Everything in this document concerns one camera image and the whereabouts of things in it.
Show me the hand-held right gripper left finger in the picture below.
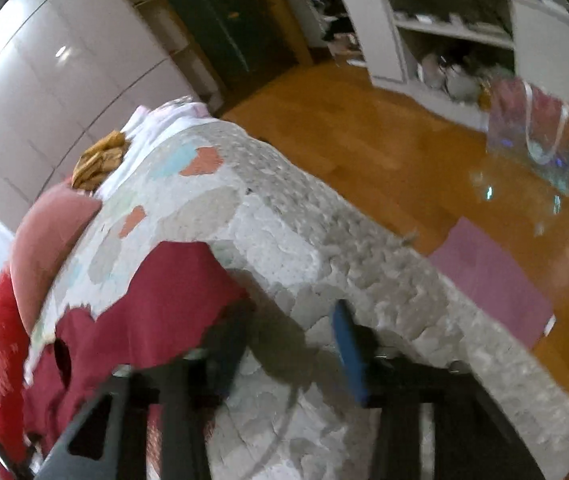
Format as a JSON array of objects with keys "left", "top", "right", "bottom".
[{"left": 34, "top": 302, "right": 258, "bottom": 480}]

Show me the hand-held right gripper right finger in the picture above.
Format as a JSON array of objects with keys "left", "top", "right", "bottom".
[{"left": 331, "top": 300, "right": 547, "bottom": 480}]

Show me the dark red garment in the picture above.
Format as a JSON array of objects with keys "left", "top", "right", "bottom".
[{"left": 22, "top": 241, "right": 252, "bottom": 461}]

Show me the patterned quilted bedspread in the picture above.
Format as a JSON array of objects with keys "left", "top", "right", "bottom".
[{"left": 24, "top": 120, "right": 569, "bottom": 480}]

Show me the pink floor mat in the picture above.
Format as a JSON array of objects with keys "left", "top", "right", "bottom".
[{"left": 429, "top": 217, "right": 556, "bottom": 348}]

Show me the pink pillow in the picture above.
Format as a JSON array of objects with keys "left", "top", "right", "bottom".
[{"left": 9, "top": 185, "right": 102, "bottom": 331}]

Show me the yellow-brown folded cloth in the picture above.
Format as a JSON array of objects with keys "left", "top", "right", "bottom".
[{"left": 71, "top": 130, "right": 131, "bottom": 192}]

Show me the white and pink blanket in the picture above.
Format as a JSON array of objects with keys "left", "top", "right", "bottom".
[{"left": 97, "top": 101, "right": 212, "bottom": 196}]

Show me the iridescent gift bag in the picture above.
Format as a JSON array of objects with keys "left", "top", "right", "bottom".
[{"left": 484, "top": 77, "right": 569, "bottom": 196}]

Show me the dark green door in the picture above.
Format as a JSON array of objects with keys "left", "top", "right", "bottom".
[{"left": 144, "top": 0, "right": 310, "bottom": 96}]

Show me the white wardrobe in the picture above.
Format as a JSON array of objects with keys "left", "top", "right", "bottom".
[{"left": 0, "top": 0, "right": 215, "bottom": 211}]

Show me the white shelf unit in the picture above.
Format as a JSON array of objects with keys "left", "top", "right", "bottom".
[{"left": 339, "top": 0, "right": 569, "bottom": 131}]

